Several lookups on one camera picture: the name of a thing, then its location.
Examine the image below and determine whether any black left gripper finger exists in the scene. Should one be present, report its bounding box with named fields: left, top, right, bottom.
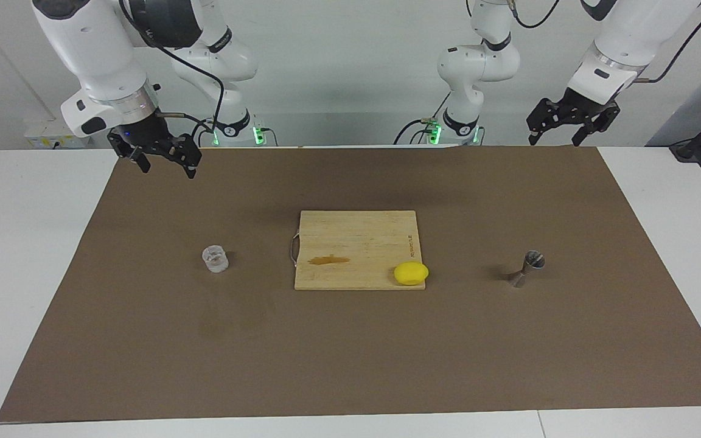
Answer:
left=571, top=105, right=621, bottom=147
left=527, top=99, right=557, bottom=145

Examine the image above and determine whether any clear glass cup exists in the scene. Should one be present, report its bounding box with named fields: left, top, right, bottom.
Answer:
left=201, top=245, right=229, bottom=273

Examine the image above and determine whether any steel jigger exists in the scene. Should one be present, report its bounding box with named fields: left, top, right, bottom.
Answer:
left=507, top=251, right=546, bottom=288

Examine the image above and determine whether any bamboo cutting board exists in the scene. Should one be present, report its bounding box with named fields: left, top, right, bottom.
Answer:
left=290, top=210, right=427, bottom=291

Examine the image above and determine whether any yellow lemon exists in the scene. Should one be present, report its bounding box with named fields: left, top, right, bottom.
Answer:
left=394, top=261, right=430, bottom=286

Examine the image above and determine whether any brown table mat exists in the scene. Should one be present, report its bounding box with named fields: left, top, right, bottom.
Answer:
left=0, top=146, right=701, bottom=423

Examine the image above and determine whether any black base cable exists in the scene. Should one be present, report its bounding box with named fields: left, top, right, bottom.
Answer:
left=394, top=91, right=452, bottom=145
left=191, top=119, right=217, bottom=148

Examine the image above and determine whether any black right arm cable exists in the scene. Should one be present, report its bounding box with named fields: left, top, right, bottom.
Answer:
left=118, top=0, right=226, bottom=142

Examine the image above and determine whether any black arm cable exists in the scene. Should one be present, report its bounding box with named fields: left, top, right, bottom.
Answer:
left=509, top=0, right=701, bottom=84
left=118, top=0, right=226, bottom=142

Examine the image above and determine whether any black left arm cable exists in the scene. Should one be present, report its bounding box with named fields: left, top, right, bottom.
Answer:
left=509, top=0, right=701, bottom=84

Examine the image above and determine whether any white wall socket box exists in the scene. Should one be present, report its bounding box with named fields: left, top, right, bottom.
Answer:
left=24, top=120, right=92, bottom=150

